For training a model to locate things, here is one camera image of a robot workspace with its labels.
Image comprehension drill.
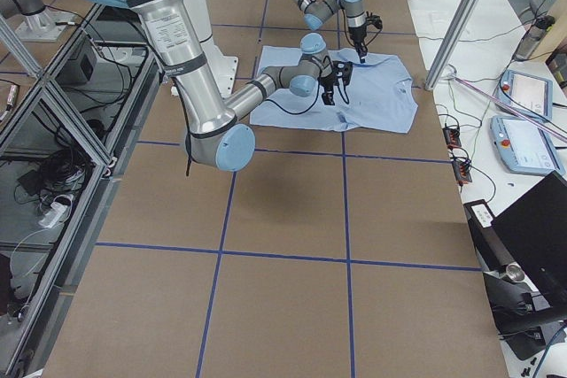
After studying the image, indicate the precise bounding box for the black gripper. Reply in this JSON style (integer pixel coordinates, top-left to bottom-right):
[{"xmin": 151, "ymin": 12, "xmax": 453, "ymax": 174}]
[
  {"xmin": 320, "ymin": 72, "xmax": 337, "ymax": 105},
  {"xmin": 350, "ymin": 28, "xmax": 368, "ymax": 63}
]

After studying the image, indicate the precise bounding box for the light blue t-shirt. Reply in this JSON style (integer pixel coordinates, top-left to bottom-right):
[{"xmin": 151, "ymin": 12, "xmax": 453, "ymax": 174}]
[{"xmin": 249, "ymin": 48, "xmax": 417, "ymax": 134}]

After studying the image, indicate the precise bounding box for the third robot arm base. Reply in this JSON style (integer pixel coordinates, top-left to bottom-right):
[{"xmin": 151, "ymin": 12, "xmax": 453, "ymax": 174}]
[{"xmin": 1, "ymin": 0, "xmax": 77, "ymax": 42}]

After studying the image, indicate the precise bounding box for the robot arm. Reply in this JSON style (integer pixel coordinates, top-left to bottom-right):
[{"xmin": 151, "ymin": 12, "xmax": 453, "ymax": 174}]
[
  {"xmin": 292, "ymin": 0, "xmax": 372, "ymax": 64},
  {"xmin": 89, "ymin": 0, "xmax": 335, "ymax": 172}
]

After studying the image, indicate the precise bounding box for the far blue teach pendant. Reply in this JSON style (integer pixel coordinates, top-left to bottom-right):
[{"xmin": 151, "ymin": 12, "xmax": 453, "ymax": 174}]
[{"xmin": 496, "ymin": 70, "xmax": 553, "ymax": 122}]

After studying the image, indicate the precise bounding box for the blue teach pendant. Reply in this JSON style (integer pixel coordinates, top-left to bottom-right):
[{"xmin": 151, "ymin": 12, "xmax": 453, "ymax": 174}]
[
  {"xmin": 490, "ymin": 116, "xmax": 565, "ymax": 176},
  {"xmin": 496, "ymin": 70, "xmax": 553, "ymax": 122}
]

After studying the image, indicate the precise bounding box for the grey water bottle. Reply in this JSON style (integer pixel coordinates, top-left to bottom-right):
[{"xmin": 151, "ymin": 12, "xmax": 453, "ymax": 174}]
[{"xmin": 513, "ymin": 15, "xmax": 555, "ymax": 61}]

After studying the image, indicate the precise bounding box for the near blue teach pendant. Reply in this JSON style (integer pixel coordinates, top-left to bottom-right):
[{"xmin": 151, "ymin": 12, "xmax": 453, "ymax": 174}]
[{"xmin": 490, "ymin": 116, "xmax": 565, "ymax": 176}]

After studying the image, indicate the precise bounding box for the black laptop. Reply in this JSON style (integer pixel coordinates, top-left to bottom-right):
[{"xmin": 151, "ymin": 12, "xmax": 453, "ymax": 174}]
[{"xmin": 492, "ymin": 172, "xmax": 566, "ymax": 305}]

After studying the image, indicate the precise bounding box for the white power strip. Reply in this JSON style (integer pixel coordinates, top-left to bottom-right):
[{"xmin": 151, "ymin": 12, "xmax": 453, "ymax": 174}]
[{"xmin": 38, "ymin": 201, "xmax": 70, "ymax": 228}]

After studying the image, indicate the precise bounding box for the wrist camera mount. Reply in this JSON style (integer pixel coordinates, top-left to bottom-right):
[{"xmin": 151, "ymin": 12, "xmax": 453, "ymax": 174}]
[
  {"xmin": 333, "ymin": 60, "xmax": 353, "ymax": 87},
  {"xmin": 366, "ymin": 12, "xmax": 383, "ymax": 33}
]

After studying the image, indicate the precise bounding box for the aluminium frame post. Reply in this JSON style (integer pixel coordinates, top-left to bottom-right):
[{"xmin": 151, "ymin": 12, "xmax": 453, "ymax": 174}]
[{"xmin": 424, "ymin": 0, "xmax": 479, "ymax": 91}]

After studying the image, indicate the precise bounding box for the aluminium frame rack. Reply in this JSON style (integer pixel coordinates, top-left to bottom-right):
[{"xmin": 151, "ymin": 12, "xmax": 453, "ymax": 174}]
[{"xmin": 1, "ymin": 6, "xmax": 160, "ymax": 377}]

